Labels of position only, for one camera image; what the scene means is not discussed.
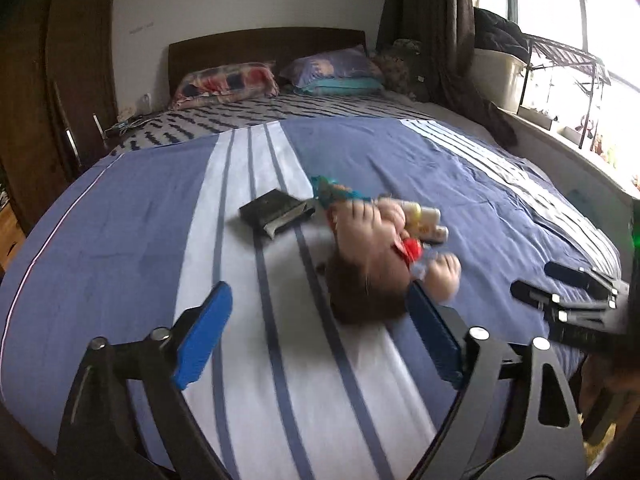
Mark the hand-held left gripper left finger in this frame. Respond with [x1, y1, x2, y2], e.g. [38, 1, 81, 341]
[56, 281, 234, 480]

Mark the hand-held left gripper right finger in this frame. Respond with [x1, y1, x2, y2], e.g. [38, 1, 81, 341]
[405, 280, 587, 480]

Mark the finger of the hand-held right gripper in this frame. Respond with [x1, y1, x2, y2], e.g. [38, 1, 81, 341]
[510, 280, 620, 315]
[544, 261, 625, 296]

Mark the plush doll with brown hair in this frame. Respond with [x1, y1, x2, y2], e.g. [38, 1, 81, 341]
[324, 195, 462, 328]

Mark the small white yellow bottle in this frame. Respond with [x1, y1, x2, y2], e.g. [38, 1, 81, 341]
[414, 223, 450, 246]
[400, 200, 442, 227]

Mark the teal orange snack packet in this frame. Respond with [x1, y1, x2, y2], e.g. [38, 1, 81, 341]
[310, 175, 377, 211]

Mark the teal cloth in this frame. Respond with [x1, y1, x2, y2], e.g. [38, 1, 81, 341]
[569, 187, 597, 217]

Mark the blue white striped duvet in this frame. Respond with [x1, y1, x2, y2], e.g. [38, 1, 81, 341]
[0, 117, 623, 480]

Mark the white planter tray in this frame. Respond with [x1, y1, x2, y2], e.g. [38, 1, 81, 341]
[519, 105, 559, 132]

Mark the white plastic storage box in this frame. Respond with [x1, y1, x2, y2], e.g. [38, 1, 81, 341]
[472, 47, 529, 114]

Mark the grey patterned bed sheet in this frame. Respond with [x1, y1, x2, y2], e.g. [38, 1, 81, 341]
[109, 91, 437, 157]

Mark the light wooden drawer unit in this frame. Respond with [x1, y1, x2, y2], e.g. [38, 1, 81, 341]
[0, 200, 27, 272]

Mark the metal drying rack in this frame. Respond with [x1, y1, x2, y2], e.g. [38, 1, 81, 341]
[517, 34, 614, 149]

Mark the red blue plaid pillow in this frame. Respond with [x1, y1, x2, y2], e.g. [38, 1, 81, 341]
[170, 61, 280, 110]

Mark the dark padded jacket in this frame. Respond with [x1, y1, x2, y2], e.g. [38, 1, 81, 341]
[472, 7, 532, 64]

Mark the floral cushion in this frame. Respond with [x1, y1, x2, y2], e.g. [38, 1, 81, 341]
[375, 39, 432, 102]

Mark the teal pillow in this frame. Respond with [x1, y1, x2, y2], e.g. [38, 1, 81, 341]
[295, 77, 385, 97]

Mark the purple printed pillow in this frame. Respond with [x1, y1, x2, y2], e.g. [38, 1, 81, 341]
[280, 45, 384, 89]

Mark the dark wooden wardrobe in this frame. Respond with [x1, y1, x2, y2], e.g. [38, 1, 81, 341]
[0, 0, 122, 238]

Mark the dark wooden headboard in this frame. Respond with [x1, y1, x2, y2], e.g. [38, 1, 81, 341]
[167, 27, 368, 102]

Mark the dark brown curtain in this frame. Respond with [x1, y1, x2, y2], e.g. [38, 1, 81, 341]
[377, 0, 518, 149]

